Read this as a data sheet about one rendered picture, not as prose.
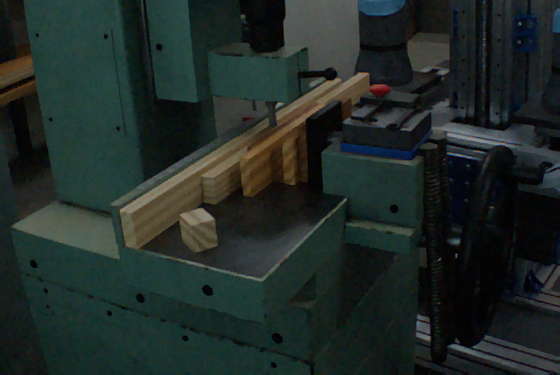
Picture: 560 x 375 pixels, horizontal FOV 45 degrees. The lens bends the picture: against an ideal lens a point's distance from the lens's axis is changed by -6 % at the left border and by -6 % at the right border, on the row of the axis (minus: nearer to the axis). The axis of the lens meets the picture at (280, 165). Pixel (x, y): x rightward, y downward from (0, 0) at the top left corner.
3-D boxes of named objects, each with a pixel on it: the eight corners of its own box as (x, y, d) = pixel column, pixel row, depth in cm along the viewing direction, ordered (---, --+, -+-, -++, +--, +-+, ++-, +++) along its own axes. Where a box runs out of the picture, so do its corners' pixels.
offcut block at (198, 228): (182, 241, 86) (178, 214, 84) (205, 234, 87) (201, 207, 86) (194, 253, 83) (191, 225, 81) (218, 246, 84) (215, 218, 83)
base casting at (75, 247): (311, 365, 91) (308, 309, 88) (17, 273, 118) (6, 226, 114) (421, 222, 127) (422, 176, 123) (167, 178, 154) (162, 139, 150)
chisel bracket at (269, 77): (290, 114, 101) (286, 57, 98) (209, 106, 108) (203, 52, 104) (313, 100, 107) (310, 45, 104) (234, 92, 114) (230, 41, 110)
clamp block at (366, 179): (414, 230, 91) (415, 166, 87) (321, 213, 97) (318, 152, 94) (447, 186, 102) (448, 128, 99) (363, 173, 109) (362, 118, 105)
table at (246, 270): (342, 348, 73) (341, 301, 71) (122, 286, 88) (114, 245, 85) (482, 151, 122) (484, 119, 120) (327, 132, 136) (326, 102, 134)
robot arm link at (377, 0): (352, 45, 170) (350, -10, 165) (367, 34, 182) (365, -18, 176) (400, 47, 166) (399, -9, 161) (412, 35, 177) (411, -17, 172)
